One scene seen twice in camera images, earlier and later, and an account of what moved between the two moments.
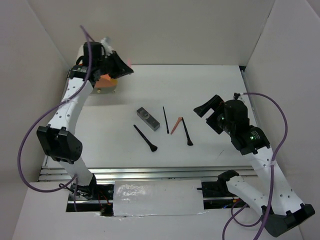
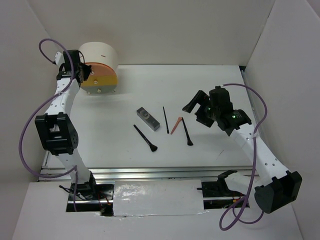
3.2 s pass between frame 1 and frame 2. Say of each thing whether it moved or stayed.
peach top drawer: moved
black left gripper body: moved
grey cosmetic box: stayed
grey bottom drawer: stayed
